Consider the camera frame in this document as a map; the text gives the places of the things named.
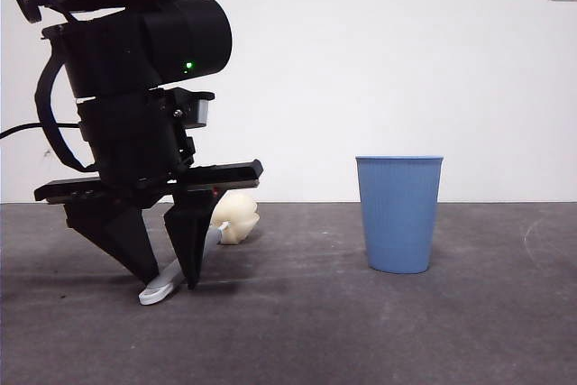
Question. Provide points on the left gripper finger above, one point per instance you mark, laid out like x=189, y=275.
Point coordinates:
x=121, y=236
x=189, y=231

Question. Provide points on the blue ribbed plastic cup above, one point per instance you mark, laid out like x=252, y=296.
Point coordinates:
x=399, y=218

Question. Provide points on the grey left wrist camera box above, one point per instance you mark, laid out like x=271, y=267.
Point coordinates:
x=204, y=111

